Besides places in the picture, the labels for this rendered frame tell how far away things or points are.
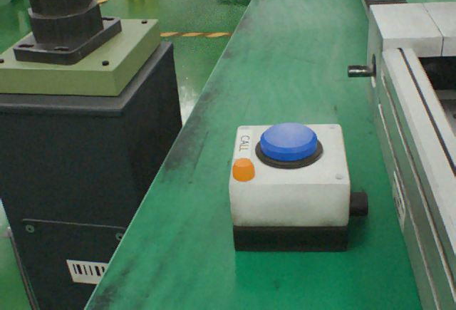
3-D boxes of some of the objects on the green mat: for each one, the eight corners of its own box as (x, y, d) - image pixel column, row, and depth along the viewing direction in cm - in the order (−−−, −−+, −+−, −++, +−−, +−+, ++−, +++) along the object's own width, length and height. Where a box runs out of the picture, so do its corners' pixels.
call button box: (241, 186, 47) (236, 120, 44) (360, 185, 46) (364, 117, 43) (234, 252, 40) (227, 180, 37) (372, 253, 39) (378, 179, 36)
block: (342, 92, 61) (344, 6, 56) (462, 89, 59) (474, 0, 54) (350, 135, 53) (353, 39, 48) (487, 132, 51) (506, 34, 47)
